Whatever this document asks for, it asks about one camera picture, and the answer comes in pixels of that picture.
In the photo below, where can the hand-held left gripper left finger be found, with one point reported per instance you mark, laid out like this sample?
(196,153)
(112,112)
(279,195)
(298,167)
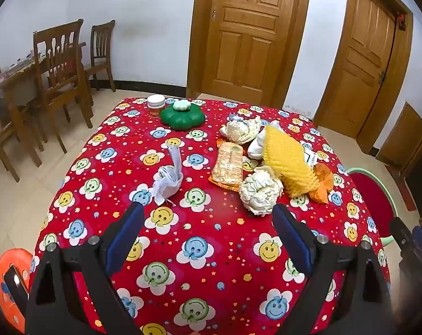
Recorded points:
(125,240)

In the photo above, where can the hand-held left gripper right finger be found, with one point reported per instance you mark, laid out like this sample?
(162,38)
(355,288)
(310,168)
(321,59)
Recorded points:
(294,240)

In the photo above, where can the red basin with green rim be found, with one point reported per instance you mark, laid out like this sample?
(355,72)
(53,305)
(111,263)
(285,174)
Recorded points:
(371,195)

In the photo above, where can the white paper ball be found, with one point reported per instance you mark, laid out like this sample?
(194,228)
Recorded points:
(260,190)

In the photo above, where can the orange wrapper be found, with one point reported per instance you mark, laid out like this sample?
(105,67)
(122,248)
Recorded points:
(323,181)

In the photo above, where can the twisted white tissue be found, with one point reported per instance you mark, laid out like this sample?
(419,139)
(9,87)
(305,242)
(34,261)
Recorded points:
(167,181)

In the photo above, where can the yellow foam fruit net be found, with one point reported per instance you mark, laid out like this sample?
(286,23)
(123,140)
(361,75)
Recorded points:
(284,160)

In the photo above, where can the orange snack packet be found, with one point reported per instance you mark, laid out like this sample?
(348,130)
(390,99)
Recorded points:
(226,164)

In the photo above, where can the red doormat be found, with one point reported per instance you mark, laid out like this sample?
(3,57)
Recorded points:
(404,195)

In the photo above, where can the red smiley flower tablecloth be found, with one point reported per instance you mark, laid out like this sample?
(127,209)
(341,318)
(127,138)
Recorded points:
(214,216)

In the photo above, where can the leaning wooden board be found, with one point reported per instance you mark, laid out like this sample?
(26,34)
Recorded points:
(401,136)

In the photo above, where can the orange plastic stool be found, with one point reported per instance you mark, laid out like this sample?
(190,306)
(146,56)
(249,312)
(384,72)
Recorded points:
(8,256)

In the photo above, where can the black smartphone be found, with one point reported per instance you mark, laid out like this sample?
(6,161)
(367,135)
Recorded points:
(15,286)

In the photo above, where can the crumpled patterned white paper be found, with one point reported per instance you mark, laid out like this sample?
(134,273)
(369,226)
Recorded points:
(239,131)

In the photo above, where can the green pumpkin-shaped container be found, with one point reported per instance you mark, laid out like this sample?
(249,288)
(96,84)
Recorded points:
(178,121)

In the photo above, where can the white jar with red label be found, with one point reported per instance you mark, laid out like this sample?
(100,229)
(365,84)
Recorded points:
(156,108)

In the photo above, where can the low wooden chair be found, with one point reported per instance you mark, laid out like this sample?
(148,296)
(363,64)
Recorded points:
(15,125)

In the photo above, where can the tall wooden dining chair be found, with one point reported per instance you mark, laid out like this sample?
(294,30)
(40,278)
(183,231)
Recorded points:
(57,59)

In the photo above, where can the wooden dining table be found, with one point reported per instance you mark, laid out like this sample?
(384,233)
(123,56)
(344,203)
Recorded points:
(19,76)

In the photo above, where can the wooden panel door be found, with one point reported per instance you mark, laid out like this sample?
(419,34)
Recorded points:
(249,35)

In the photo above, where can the red door ornament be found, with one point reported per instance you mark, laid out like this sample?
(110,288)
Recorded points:
(401,21)

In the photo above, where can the wooden chair by wall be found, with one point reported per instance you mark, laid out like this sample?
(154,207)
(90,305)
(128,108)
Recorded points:
(101,42)

